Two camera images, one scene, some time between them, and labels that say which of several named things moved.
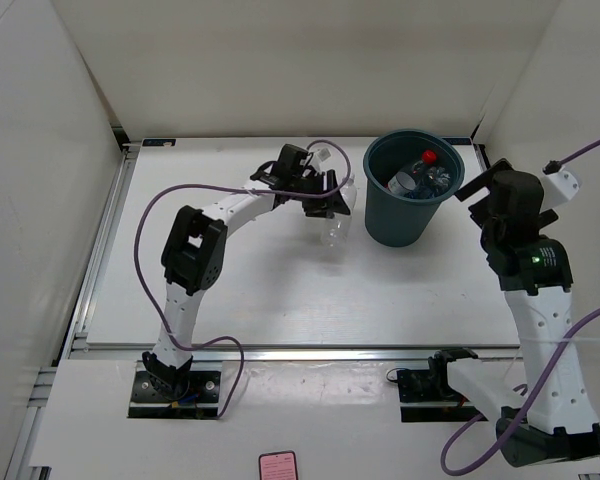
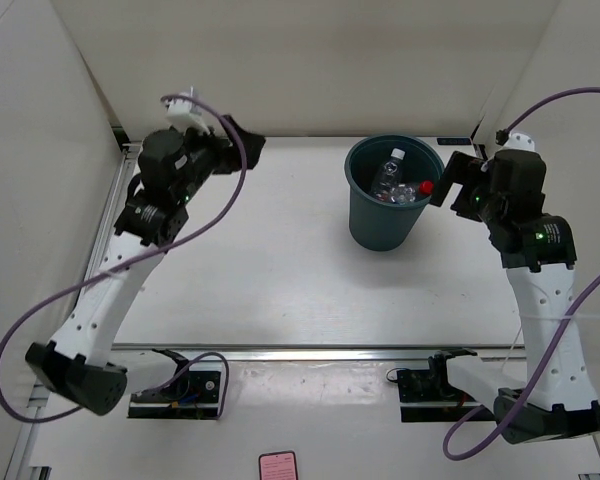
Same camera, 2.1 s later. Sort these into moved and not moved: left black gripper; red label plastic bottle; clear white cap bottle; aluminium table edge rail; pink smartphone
Moved: clear white cap bottle; red label plastic bottle; left black gripper
Not moved: aluminium table edge rail; pink smartphone
